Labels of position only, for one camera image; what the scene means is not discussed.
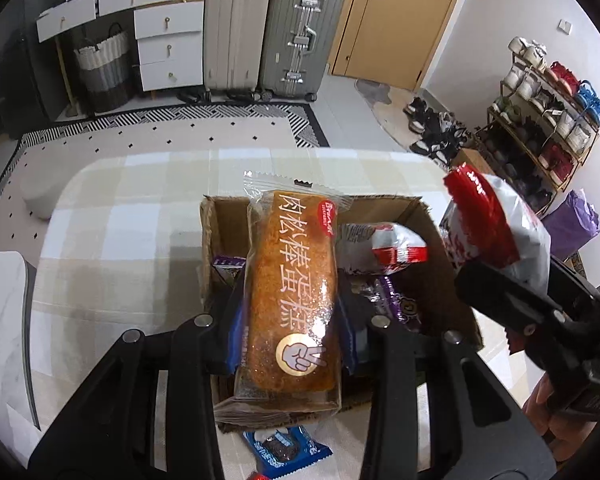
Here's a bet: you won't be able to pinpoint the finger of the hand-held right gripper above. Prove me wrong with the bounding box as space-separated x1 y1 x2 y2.
455 264 567 342
549 256 600 307

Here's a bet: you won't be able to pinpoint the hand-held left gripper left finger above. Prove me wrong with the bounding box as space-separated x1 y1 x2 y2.
27 267 248 480

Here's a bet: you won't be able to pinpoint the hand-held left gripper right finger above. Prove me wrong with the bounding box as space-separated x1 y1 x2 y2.
337 280 556 480

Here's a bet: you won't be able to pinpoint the purple snack bag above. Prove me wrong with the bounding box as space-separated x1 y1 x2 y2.
350 275 431 333

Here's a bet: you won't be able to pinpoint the orange cake packet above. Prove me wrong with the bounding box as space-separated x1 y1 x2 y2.
215 170 353 416

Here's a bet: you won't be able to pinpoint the white and red snack bag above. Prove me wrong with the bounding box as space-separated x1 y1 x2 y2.
439 164 552 356

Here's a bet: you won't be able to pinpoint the brown cardboard box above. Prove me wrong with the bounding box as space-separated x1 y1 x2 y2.
199 194 483 433

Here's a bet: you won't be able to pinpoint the person's right hand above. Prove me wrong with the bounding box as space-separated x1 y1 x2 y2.
522 375 600 468

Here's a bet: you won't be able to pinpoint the purple plastic bag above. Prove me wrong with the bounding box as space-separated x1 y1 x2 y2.
542 189 600 261

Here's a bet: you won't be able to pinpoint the purple and white snack packet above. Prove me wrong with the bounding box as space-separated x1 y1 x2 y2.
212 255 246 281

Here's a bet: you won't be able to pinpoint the white barcode noodle packet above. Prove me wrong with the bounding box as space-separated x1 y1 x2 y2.
337 222 428 276

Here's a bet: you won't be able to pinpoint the rows of sneakers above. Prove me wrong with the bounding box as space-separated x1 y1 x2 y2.
482 36 600 206

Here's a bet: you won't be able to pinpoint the blue cookie packet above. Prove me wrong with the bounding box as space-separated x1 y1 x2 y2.
242 425 333 480

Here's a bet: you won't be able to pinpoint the beige checkered tablecloth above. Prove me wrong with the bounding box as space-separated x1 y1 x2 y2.
30 147 531 480

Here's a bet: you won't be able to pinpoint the metal shoe rack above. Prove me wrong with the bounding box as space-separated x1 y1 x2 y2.
475 35 600 211

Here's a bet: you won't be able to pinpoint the pile of dark shoes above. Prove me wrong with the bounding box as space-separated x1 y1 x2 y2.
402 96 476 166

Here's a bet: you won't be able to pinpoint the patterned floor rug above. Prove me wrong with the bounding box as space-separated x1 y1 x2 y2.
0 102 331 246

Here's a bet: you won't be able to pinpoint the grey door mat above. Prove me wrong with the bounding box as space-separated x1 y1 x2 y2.
354 79 431 151

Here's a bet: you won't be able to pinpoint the white marble side table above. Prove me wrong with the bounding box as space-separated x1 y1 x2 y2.
0 250 41 431

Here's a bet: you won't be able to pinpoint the woven laundry basket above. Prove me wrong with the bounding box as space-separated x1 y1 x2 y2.
72 22 133 113

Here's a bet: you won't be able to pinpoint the beige suitcase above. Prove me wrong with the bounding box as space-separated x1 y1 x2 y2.
202 0 275 103

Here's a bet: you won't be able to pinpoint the wooden door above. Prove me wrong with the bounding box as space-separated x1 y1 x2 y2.
327 0 471 93

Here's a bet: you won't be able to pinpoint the silver suitcase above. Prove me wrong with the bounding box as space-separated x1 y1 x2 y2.
259 0 346 103

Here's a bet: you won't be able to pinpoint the white drawer cabinet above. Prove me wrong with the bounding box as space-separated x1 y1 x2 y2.
36 0 206 93

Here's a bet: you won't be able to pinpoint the dark grey refrigerator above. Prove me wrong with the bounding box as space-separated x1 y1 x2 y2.
0 0 76 141

